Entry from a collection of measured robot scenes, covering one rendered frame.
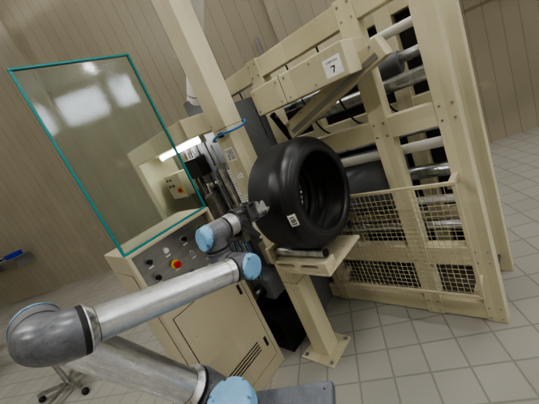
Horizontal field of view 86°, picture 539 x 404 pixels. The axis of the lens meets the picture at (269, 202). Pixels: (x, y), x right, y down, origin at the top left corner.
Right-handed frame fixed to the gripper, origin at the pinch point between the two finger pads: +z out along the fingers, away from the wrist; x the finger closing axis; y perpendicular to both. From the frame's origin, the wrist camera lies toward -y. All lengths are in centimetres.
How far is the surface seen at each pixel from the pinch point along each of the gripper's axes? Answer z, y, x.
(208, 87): 14, 65, 27
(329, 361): 31, -120, 25
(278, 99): 42, 49, 8
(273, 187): 3.2, 8.6, -5.2
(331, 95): 56, 41, -15
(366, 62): 55, 49, -37
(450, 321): 86, -115, -36
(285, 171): 8.9, 13.6, -9.9
